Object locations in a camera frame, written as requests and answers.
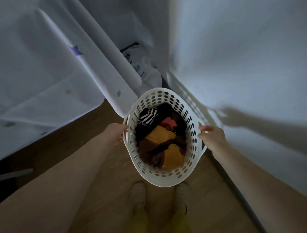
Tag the person's foot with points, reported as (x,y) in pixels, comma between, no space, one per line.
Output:
(138,195)
(182,196)

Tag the grey baseboard strip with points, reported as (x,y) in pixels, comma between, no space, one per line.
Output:
(237,189)

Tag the white sheet with stars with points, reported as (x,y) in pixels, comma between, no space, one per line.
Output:
(48,72)

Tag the person's left foot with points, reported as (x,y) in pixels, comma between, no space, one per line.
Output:
(138,195)

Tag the black bar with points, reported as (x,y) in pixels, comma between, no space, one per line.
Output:
(129,46)

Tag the grey flat strip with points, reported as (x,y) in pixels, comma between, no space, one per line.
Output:
(16,174)

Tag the dark maroon garment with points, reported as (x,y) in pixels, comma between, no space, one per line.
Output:
(150,153)

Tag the person's right hand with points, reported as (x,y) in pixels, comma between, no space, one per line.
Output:
(215,140)

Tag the black white striped garment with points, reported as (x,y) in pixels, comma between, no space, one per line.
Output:
(148,117)

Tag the yellow trousers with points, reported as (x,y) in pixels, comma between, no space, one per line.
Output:
(179,224)

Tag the person's left hand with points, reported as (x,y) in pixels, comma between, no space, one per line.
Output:
(114,133)

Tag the person's right forearm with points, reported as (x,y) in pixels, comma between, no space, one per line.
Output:
(259,189)

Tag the white perforated laundry basket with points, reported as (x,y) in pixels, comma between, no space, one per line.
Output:
(165,178)

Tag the person's right foot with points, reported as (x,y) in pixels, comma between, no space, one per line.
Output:
(182,196)

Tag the person's left forearm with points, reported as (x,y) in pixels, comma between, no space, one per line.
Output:
(62,182)

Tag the mustard yellow garment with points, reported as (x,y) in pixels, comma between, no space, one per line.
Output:
(174,156)

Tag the person's left thumb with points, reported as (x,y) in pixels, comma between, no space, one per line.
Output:
(125,130)

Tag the red garment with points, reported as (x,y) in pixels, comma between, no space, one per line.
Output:
(168,123)

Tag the white plastic bag green print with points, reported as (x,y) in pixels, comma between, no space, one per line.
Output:
(148,72)

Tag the person's right thumb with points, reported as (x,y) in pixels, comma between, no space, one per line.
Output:
(206,128)

